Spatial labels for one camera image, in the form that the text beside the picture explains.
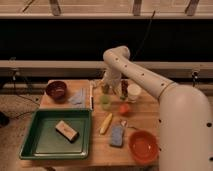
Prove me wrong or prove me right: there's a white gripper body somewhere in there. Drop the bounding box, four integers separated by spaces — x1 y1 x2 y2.
102 68 122 88

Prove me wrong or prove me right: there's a blue sponge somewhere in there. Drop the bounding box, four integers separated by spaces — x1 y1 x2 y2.
109 125 124 147

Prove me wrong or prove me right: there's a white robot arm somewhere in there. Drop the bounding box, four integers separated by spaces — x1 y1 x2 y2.
103 46 213 171

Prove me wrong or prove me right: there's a dark red bowl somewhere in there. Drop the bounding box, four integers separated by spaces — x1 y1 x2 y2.
45 81 67 101

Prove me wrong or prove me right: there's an orange-red bowl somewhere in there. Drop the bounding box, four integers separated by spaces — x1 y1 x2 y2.
128 130 158 165

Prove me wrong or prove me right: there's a dark metal cup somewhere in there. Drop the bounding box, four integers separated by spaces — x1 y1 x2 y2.
101 84 110 94

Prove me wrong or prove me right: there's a dark red jar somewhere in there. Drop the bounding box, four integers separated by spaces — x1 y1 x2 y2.
121 80 128 100

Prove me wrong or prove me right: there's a light green cup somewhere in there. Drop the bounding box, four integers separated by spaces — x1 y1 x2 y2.
100 95 111 110

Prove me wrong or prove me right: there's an orange tomato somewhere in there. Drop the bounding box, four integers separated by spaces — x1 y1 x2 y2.
119 103 130 115

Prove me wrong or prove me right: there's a light blue cloth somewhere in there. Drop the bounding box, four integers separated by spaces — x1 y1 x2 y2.
68 88 86 108

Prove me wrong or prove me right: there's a brown block with black end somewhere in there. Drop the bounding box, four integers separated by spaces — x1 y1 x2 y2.
55 120 79 142

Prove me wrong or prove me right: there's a green plastic tray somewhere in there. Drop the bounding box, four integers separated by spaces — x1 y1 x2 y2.
19 109 92 160

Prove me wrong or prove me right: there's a white handled knife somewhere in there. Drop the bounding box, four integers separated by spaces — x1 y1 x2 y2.
89 81 94 110

